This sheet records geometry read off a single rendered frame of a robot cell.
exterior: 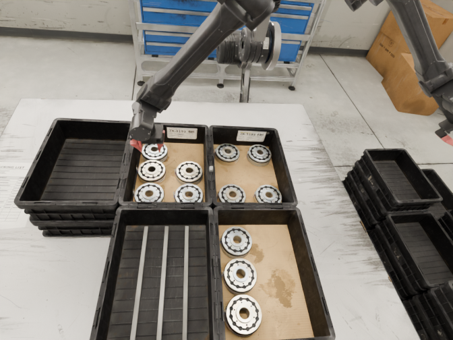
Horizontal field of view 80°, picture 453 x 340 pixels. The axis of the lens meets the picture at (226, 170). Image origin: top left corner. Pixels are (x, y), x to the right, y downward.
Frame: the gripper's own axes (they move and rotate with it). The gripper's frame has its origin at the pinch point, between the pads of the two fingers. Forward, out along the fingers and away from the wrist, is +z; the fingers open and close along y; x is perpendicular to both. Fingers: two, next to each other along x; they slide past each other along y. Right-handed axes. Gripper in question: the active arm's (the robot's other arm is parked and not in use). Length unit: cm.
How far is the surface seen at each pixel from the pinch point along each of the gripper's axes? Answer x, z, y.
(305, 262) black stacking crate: -39, 8, 50
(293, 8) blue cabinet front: 193, 24, 102
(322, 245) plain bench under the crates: -25, 29, 67
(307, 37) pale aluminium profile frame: 191, 48, 122
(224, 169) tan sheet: 2.9, 15.2, 27.6
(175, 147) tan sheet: 14.5, 14.6, 7.2
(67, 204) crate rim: -20.7, 2.2, -23.0
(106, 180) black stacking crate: -4.0, 13.1, -17.3
